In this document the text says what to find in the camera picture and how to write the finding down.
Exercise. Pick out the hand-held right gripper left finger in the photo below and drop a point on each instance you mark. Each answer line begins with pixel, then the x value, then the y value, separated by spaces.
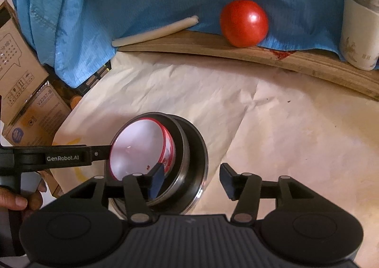
pixel 155 182

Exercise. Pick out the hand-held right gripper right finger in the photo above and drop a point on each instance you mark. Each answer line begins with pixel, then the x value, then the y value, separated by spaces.
pixel 228 182

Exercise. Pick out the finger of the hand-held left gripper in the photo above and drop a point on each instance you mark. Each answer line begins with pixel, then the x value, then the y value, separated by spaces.
pixel 100 153

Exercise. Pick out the steel bowl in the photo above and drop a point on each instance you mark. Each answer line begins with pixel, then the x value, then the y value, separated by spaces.
pixel 174 185

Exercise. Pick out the white bowl with red rim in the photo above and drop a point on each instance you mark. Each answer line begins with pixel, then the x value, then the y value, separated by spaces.
pixel 133 149

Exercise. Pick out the person's left hand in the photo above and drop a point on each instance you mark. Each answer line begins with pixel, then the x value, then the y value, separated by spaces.
pixel 14 201

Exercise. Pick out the brown cardboard piece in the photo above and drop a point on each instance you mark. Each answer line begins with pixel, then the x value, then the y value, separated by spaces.
pixel 54 185

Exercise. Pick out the small orange object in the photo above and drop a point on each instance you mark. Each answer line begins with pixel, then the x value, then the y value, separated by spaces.
pixel 76 101

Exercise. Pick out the cream paper sheet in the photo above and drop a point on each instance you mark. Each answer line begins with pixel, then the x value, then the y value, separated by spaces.
pixel 281 137

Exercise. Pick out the black yellow-marked object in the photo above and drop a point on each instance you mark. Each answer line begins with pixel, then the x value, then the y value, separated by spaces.
pixel 94 78

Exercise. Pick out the large cardboard box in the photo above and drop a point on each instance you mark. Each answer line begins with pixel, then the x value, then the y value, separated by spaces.
pixel 17 57

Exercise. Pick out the white candle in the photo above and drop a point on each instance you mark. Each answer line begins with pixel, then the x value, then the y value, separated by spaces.
pixel 154 32

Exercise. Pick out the wooden tray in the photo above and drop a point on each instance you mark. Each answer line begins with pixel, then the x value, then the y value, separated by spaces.
pixel 192 44

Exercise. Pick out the red tomato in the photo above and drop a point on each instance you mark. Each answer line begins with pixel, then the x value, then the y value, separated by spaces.
pixel 242 23

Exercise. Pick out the white tumbler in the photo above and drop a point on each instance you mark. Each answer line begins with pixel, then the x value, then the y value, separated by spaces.
pixel 358 34

